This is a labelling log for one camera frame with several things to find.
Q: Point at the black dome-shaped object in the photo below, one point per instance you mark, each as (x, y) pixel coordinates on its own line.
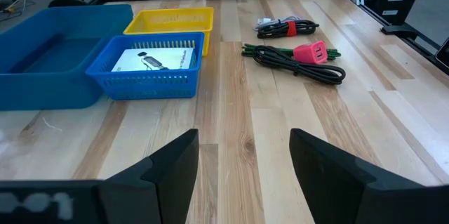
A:
(66, 3)

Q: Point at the white printed product box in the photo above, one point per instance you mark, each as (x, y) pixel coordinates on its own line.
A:
(158, 59)

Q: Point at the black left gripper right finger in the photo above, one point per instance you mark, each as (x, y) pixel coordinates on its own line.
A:
(343, 196)

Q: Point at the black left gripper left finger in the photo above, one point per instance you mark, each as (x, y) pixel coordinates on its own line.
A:
(165, 185)

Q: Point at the small blue slotted basket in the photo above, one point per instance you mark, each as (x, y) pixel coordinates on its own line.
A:
(147, 85)

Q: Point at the large blue plastic tray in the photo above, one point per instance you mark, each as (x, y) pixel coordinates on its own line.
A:
(42, 83)

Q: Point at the black labelled case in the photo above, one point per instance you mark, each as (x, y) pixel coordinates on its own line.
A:
(393, 6)

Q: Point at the yellow slotted basket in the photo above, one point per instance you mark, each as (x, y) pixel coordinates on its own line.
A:
(168, 20)

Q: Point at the pink USB wall charger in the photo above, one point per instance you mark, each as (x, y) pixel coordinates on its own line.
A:
(310, 52)

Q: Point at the dark screen device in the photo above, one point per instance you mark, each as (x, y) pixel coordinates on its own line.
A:
(443, 53)

